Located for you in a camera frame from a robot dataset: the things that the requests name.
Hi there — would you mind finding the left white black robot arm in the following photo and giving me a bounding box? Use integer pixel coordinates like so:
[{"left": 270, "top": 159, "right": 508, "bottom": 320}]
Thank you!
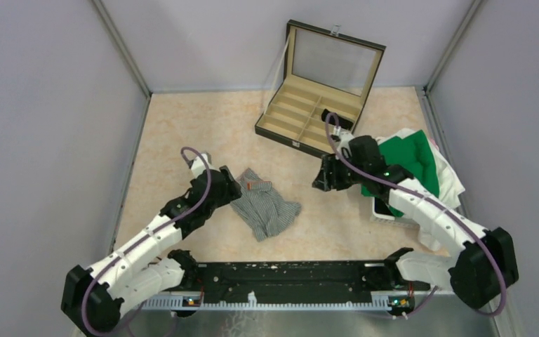
[{"left": 60, "top": 161, "right": 242, "bottom": 336}]

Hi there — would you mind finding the white cloth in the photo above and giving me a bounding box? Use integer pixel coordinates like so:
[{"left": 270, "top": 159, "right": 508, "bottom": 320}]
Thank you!
[{"left": 374, "top": 128, "right": 466, "bottom": 252}]

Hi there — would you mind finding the black leather compartment box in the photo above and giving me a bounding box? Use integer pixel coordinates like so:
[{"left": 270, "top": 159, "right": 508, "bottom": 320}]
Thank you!
[{"left": 255, "top": 20, "right": 386, "bottom": 157}]

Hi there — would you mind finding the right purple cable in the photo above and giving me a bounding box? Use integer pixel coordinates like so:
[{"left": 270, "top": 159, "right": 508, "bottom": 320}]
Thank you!
[{"left": 324, "top": 112, "right": 508, "bottom": 320}]

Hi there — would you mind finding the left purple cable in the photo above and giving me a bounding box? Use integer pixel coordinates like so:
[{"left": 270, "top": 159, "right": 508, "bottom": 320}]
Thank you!
[{"left": 79, "top": 147, "right": 213, "bottom": 337}]

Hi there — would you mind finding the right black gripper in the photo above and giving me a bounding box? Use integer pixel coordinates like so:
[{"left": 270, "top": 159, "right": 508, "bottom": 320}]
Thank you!
[{"left": 312, "top": 152, "right": 368, "bottom": 191}]

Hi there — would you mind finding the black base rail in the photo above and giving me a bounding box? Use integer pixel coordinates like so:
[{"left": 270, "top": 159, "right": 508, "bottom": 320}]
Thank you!
[{"left": 170, "top": 260, "right": 431, "bottom": 304}]

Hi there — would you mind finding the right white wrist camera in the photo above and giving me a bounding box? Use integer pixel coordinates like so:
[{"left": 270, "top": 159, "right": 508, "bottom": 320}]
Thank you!
[{"left": 331, "top": 130, "right": 354, "bottom": 161}]

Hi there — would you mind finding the grey striped underwear orange trim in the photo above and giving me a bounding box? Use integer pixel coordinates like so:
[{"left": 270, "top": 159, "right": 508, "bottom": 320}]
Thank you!
[{"left": 230, "top": 168, "right": 302, "bottom": 242}]

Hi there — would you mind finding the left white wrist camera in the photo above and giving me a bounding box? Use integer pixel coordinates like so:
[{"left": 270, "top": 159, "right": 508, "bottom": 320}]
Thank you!
[{"left": 187, "top": 152, "right": 215, "bottom": 178}]

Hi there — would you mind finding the black underwear with beige waistband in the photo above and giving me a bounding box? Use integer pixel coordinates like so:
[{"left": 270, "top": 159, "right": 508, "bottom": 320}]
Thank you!
[{"left": 321, "top": 109, "right": 354, "bottom": 131}]

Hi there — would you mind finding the green cloth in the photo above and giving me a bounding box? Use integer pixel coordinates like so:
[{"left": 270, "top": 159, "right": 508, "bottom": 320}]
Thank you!
[{"left": 378, "top": 128, "right": 440, "bottom": 197}]

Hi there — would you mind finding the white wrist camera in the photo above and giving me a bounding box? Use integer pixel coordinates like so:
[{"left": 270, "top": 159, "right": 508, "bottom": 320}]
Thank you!
[
  {"left": 331, "top": 130, "right": 354, "bottom": 161},
  {"left": 187, "top": 152, "right": 215, "bottom": 178}
]

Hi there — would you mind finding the purple cable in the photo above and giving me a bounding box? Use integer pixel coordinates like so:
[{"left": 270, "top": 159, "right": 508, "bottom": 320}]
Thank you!
[
  {"left": 324, "top": 112, "right": 508, "bottom": 320},
  {"left": 79, "top": 147, "right": 213, "bottom": 337}
]

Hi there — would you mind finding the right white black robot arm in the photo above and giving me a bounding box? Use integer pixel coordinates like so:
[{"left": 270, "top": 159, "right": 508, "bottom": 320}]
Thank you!
[{"left": 312, "top": 132, "right": 519, "bottom": 310}]

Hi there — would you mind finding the white basket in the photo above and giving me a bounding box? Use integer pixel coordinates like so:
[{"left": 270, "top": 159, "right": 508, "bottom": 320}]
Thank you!
[{"left": 369, "top": 197, "right": 419, "bottom": 230}]

